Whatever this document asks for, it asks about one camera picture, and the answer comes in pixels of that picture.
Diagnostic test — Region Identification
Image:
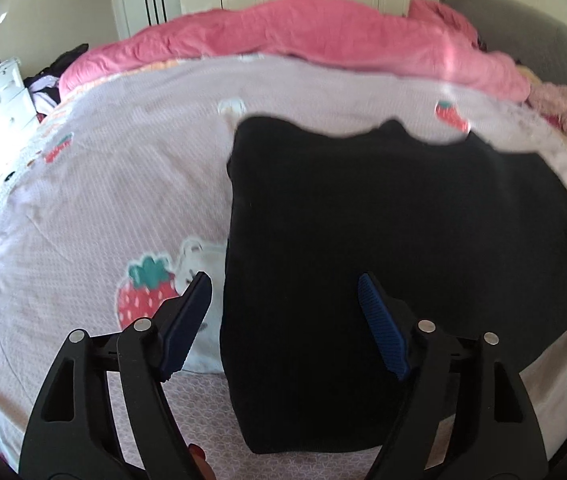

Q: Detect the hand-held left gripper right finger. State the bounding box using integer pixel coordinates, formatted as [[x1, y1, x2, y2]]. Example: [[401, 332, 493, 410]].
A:
[[357, 273, 549, 480]]

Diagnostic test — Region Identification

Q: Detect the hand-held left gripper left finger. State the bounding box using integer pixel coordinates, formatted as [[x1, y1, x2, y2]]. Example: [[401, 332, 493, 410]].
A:
[[18, 271, 214, 480]]

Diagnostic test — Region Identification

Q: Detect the black shirt with orange patches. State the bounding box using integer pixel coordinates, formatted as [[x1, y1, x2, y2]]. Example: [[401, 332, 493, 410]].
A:
[[218, 115, 567, 456]]

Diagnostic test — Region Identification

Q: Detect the pile of dark clothes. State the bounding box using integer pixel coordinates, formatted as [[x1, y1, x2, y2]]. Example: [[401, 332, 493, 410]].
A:
[[24, 42, 90, 117]]

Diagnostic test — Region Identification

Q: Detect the person's left hand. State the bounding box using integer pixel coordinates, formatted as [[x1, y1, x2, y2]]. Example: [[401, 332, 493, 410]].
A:
[[188, 442, 217, 480]]

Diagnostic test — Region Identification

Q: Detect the lavender strawberry print bedsheet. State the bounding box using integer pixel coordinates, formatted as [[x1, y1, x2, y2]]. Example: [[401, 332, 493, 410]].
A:
[[0, 54, 567, 480]]

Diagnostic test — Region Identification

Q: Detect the grey padded headboard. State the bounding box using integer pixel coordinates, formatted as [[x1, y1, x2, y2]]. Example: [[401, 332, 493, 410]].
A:
[[441, 0, 567, 111]]

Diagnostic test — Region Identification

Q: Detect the white drawer cabinet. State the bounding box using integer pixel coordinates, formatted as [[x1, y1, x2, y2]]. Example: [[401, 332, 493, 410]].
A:
[[0, 57, 40, 132]]

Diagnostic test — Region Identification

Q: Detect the pink quilt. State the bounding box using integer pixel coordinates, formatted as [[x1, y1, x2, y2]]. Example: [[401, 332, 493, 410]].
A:
[[58, 0, 532, 107]]

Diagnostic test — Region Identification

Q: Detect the white door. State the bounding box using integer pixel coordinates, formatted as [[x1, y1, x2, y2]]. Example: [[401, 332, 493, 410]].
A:
[[108, 0, 183, 41]]

